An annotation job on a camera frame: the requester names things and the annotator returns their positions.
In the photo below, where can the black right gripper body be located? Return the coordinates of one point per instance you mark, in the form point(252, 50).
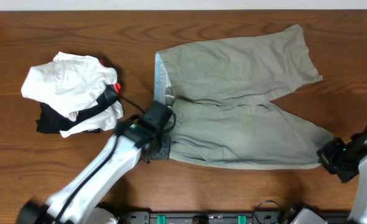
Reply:
point(339, 159)

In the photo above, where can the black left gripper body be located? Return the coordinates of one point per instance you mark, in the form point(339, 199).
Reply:
point(160, 150)

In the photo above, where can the khaki grey shorts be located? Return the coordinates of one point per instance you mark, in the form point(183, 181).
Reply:
point(222, 93)

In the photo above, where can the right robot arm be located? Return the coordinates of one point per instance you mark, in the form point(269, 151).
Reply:
point(358, 214)

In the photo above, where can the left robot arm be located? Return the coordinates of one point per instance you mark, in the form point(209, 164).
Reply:
point(76, 203)

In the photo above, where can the white bottom garment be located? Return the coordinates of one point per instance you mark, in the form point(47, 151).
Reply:
point(106, 120)

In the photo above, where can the white garment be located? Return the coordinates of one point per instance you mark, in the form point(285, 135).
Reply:
point(69, 83)
point(106, 120)

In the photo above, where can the red garment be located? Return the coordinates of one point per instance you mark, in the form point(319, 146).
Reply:
point(116, 87)

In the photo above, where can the white top garment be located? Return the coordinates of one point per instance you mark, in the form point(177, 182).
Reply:
point(69, 83)

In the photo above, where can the black garment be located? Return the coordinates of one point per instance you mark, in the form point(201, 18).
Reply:
point(51, 122)

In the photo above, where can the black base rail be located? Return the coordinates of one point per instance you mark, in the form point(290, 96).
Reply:
point(267, 211)

